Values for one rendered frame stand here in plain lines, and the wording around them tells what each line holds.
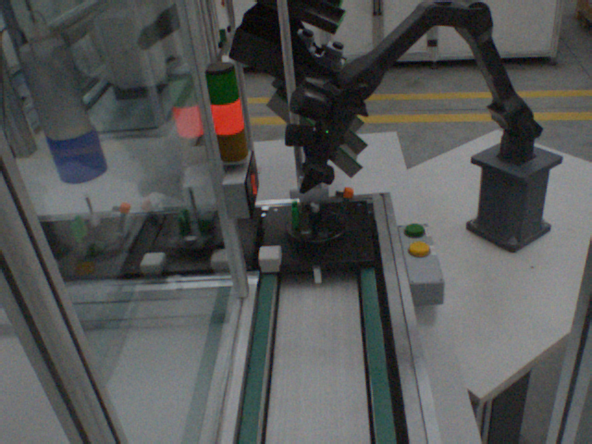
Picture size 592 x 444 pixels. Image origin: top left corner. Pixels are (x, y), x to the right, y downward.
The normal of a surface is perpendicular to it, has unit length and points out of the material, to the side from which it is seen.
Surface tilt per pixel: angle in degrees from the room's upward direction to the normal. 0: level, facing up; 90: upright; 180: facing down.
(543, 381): 0
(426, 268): 0
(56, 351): 90
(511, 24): 90
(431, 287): 90
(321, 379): 0
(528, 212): 90
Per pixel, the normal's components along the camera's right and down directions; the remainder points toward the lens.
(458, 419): -0.10, -0.84
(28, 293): -0.04, 0.53
